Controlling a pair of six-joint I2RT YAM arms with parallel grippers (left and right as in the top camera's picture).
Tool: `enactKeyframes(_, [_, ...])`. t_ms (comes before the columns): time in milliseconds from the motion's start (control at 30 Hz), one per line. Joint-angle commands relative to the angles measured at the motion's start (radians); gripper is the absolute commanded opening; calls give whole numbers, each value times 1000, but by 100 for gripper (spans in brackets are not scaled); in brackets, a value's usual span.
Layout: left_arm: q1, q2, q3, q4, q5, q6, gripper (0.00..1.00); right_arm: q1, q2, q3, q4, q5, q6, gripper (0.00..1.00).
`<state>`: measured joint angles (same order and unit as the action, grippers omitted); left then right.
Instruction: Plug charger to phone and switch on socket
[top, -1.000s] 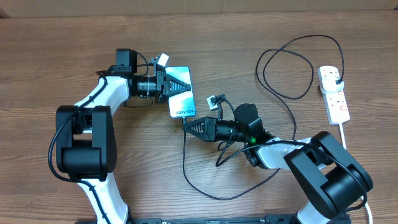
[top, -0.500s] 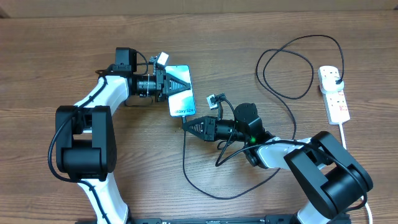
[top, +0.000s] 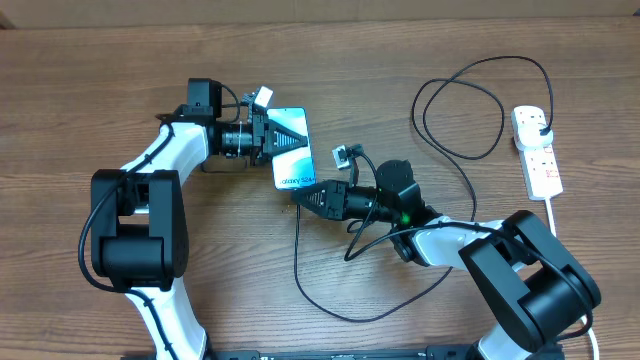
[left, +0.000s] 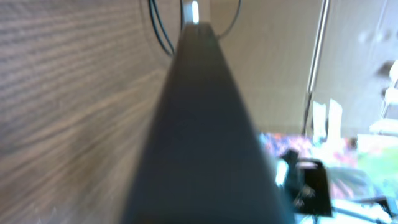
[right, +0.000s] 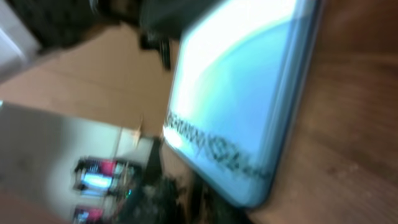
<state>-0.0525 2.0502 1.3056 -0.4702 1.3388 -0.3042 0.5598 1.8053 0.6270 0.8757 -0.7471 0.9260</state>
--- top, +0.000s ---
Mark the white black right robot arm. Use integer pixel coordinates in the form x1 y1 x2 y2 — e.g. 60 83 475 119
292 160 601 359

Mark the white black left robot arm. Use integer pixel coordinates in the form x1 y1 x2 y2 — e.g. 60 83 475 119
78 78 315 359

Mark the white charger plug adapter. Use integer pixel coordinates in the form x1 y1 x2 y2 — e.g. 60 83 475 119
514 122 554 151

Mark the white power strip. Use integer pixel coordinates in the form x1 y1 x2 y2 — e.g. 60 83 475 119
511 105 563 201

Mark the blue Samsung Galaxy smartphone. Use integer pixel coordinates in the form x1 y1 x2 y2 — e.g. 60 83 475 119
267 107 316 191

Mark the white power strip cord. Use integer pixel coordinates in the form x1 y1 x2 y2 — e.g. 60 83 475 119
543 197 600 360

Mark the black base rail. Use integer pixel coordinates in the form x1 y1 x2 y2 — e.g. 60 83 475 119
119 343 481 360

